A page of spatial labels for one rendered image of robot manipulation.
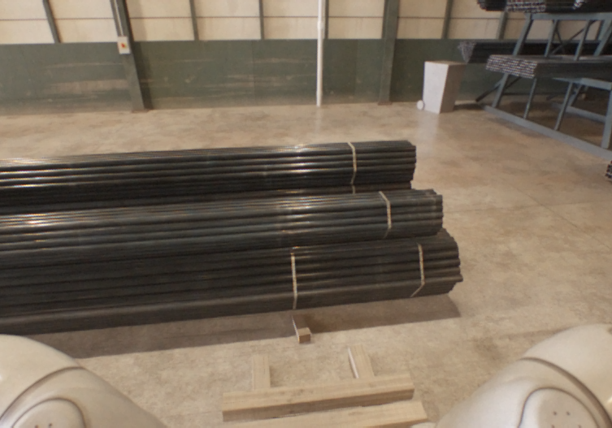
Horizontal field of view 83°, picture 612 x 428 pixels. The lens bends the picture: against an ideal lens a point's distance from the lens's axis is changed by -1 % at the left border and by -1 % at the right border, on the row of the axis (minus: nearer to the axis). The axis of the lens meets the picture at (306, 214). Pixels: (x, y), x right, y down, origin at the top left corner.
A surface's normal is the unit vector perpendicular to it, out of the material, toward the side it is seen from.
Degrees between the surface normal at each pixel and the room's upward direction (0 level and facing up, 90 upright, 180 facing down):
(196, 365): 0
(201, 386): 0
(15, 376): 11
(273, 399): 0
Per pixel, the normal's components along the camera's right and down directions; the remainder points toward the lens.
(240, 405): 0.00, -0.88
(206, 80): 0.14, 0.48
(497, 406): -0.80, -0.60
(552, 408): 0.03, -0.56
